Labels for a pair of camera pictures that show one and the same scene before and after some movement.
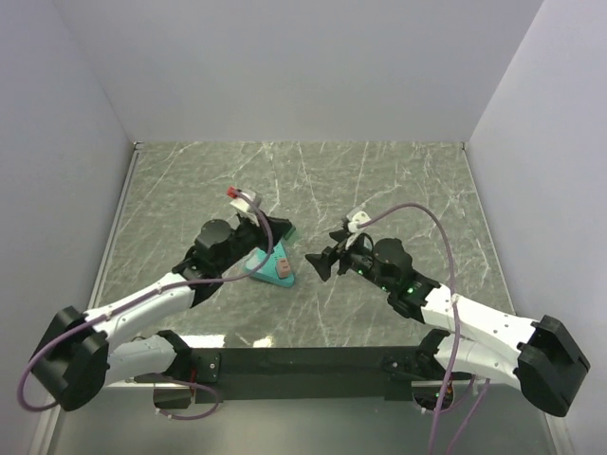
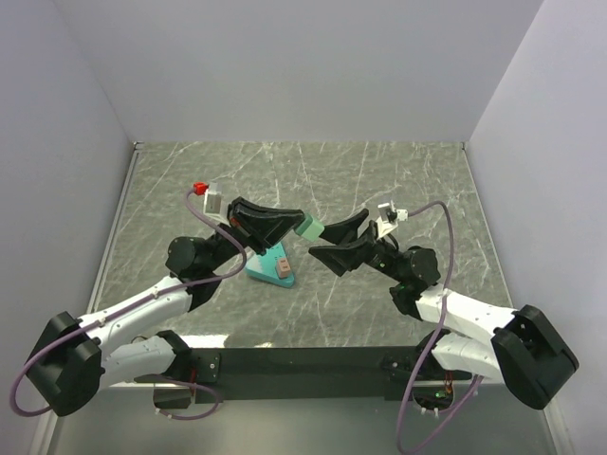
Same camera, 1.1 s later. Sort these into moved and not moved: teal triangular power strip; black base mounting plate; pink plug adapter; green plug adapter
Moved: green plug adapter
Not moved: pink plug adapter; black base mounting plate; teal triangular power strip
